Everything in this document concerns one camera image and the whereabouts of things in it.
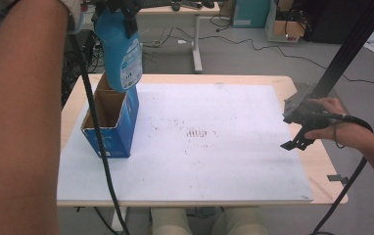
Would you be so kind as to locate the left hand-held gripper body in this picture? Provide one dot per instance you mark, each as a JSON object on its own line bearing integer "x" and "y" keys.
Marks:
{"x": 116, "y": 4}

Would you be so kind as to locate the white cardboard box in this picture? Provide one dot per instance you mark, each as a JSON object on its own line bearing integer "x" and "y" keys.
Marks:
{"x": 284, "y": 27}

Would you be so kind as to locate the black keyboard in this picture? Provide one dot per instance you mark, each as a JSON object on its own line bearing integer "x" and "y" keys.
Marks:
{"x": 155, "y": 3}

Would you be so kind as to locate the gray tape piece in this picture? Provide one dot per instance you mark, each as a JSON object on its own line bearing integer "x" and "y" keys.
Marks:
{"x": 337, "y": 178}

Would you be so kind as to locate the white table leg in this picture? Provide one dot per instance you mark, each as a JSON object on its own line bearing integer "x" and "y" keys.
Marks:
{"x": 124, "y": 218}

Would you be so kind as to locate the blue detergent bottle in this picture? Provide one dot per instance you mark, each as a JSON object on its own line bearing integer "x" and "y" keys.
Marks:
{"x": 119, "y": 55}

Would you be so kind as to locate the white board sheet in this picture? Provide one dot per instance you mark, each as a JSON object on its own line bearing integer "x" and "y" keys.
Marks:
{"x": 208, "y": 169}

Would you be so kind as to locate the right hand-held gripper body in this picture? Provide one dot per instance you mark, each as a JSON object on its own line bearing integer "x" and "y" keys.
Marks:
{"x": 301, "y": 109}

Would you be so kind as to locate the person's right hand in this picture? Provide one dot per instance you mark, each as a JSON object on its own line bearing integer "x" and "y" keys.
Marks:
{"x": 341, "y": 133}

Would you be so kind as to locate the black computer mouse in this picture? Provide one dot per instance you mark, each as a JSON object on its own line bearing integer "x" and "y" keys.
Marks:
{"x": 175, "y": 6}

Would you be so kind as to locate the person's right leg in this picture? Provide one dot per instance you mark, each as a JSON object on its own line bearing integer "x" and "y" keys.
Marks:
{"x": 240, "y": 223}

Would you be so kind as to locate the white-legged wooden desk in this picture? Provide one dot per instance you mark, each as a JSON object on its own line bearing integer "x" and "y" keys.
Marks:
{"x": 181, "y": 9}

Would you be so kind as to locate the teal box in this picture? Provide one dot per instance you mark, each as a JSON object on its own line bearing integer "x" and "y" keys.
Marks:
{"x": 250, "y": 13}

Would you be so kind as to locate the black metal post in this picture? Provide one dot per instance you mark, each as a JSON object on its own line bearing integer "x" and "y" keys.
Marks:
{"x": 354, "y": 42}

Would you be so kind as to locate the blue cardboard box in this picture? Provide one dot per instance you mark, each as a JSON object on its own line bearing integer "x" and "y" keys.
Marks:
{"x": 116, "y": 130}

